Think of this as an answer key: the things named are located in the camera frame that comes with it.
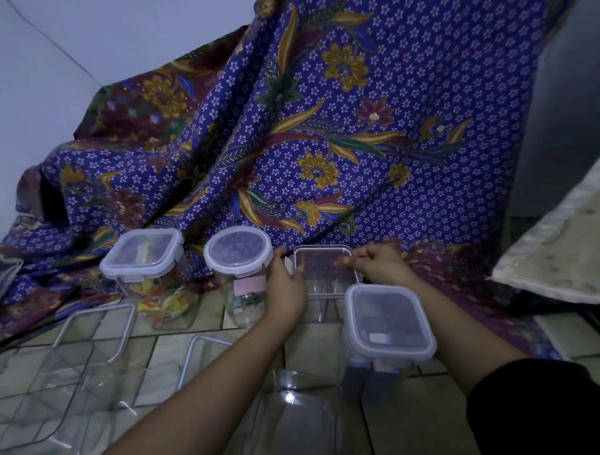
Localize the person's left hand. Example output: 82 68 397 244
264 247 308 329

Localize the black sleeve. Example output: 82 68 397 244
465 358 600 455

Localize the square container with sachets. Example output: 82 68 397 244
99 227 200 332

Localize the purple floral batik cloth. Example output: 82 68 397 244
0 0 570 362

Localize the clear square container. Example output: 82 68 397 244
289 245 364 324

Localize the clear round open container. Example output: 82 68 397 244
241 369 345 455

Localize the person's right hand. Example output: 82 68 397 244
342 243 418 287

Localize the round lidded clear container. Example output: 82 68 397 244
203 225 274 330

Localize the person's left forearm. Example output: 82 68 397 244
101 314 301 455

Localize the person's right forearm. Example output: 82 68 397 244
398 277 530 397

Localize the large clear rectangular container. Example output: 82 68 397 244
0 302 139 453

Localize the tall square lidded container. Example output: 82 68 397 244
338 283 438 404

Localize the white stained cushion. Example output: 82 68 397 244
490 157 600 305

